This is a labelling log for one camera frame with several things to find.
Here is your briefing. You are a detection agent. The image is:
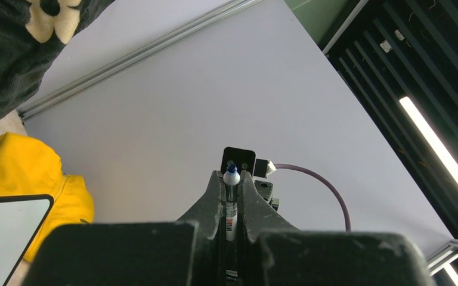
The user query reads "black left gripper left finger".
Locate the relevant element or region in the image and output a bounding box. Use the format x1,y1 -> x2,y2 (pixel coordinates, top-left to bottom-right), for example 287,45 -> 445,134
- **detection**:
23,222 -> 198,285

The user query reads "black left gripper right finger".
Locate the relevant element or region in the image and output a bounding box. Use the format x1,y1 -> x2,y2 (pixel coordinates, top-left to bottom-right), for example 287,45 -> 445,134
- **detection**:
258,231 -> 435,285

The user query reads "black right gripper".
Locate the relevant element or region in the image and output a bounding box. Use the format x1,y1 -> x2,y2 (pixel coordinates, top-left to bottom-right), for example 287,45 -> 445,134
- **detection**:
177,170 -> 297,285

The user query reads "blue capped whiteboard marker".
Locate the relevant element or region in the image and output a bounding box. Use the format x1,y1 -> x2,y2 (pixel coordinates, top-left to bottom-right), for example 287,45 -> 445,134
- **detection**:
223,163 -> 240,241

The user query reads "small whiteboard black frame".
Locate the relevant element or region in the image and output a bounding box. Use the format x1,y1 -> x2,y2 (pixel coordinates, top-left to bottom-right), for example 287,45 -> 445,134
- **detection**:
0,195 -> 54,285

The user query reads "yellow folded garment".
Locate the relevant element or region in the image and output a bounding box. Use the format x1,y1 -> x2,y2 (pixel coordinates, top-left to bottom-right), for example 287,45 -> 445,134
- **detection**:
0,132 -> 94,262

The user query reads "ceiling light strip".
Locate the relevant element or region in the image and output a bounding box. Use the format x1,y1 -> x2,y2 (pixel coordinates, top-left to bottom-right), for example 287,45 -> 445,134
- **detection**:
399,97 -> 458,186

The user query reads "black floral plush blanket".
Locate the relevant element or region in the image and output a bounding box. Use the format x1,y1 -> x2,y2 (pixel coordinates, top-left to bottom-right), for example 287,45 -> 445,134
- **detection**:
0,0 -> 112,120

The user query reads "right aluminium frame post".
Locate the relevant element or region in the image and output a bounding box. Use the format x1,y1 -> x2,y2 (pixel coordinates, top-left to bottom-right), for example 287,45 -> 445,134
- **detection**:
18,0 -> 259,120

